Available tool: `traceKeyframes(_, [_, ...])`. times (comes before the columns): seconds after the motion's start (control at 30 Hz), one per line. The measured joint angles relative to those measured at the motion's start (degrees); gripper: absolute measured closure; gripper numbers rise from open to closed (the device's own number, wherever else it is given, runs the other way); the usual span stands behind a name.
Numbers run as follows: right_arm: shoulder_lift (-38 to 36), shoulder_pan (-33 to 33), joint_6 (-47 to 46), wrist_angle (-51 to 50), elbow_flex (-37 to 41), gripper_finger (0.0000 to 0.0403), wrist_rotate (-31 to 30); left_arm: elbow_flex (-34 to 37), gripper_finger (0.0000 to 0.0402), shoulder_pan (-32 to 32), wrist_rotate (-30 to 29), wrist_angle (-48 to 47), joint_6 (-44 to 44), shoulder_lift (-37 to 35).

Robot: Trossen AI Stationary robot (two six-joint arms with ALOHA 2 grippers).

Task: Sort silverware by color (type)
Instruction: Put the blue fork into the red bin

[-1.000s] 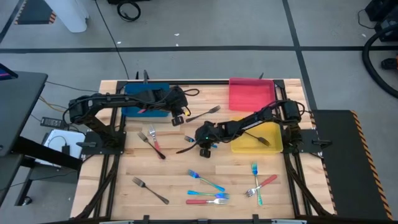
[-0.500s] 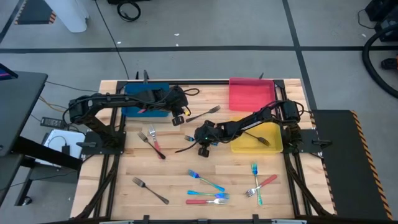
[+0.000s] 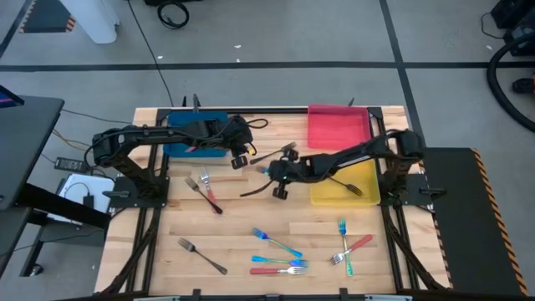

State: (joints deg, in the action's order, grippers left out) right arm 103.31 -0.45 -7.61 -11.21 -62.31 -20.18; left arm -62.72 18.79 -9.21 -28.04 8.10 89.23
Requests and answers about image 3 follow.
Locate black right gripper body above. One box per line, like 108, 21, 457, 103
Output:
267, 149, 313, 200

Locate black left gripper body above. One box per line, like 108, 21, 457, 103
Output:
227, 115, 255, 170

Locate black fork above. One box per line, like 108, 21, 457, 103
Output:
329, 177, 364, 198
185, 177, 224, 216
177, 237, 229, 276

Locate blue plastic bin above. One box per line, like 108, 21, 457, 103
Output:
162, 110, 230, 159

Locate yellow plastic bin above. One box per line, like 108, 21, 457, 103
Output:
308, 157, 382, 208

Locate red plastic bin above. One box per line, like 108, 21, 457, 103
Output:
307, 104, 372, 151

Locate white flat box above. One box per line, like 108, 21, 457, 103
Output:
58, 173, 116, 215

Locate black power adapter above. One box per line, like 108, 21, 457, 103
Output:
53, 156, 88, 172

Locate black hazard striped floor mat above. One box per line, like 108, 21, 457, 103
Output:
421, 146, 531, 298
18, 0, 78, 34

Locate black desk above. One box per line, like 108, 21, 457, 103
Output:
0, 94, 112, 279

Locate monitor with lit screen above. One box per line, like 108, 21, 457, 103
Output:
0, 84, 25, 110

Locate small black orange device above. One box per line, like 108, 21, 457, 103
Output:
512, 74, 535, 95

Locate black equipment case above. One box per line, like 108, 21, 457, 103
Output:
488, 0, 535, 58

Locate black metal table frame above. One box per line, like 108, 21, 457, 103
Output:
98, 94, 451, 301

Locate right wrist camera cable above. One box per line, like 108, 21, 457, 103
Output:
239, 179, 275, 198

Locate long black floor cable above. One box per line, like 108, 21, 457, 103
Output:
126, 0, 175, 108

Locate thin grey floor cable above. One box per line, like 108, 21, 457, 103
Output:
61, 108, 133, 125

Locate coiled black cable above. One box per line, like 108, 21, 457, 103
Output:
156, 0, 191, 30

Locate yellow cable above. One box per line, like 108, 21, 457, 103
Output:
52, 128, 94, 154

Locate white post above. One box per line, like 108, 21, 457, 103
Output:
58, 0, 121, 45

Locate thick black hose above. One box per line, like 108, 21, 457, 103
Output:
487, 31, 535, 135

